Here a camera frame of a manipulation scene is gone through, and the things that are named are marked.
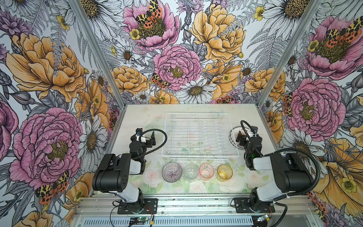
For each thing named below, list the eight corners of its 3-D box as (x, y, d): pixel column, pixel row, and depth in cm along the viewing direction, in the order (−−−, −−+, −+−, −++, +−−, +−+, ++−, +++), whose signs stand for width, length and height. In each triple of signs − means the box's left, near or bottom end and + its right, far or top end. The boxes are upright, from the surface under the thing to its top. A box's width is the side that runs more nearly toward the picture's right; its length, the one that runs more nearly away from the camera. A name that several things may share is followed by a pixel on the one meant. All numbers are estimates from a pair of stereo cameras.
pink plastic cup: (202, 183, 84) (204, 178, 77) (196, 171, 88) (197, 166, 81) (214, 178, 86) (216, 172, 79) (207, 166, 90) (209, 160, 83)
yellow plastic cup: (215, 182, 84) (218, 177, 77) (214, 169, 89) (216, 163, 82) (230, 182, 84) (234, 177, 77) (227, 169, 89) (231, 163, 82)
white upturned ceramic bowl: (160, 175, 86) (159, 172, 83) (170, 162, 91) (170, 159, 88) (173, 186, 82) (173, 184, 79) (184, 172, 87) (184, 169, 84)
